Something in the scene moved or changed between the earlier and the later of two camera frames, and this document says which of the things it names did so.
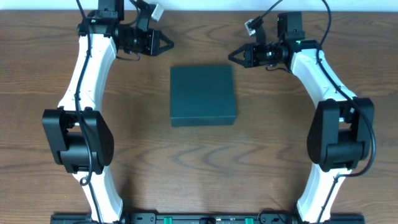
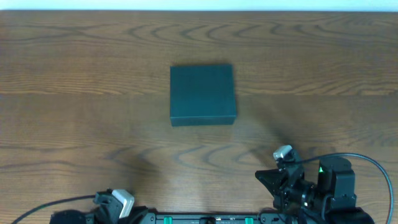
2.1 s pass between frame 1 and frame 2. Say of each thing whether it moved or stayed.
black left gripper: moved
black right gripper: moved
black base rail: stayed
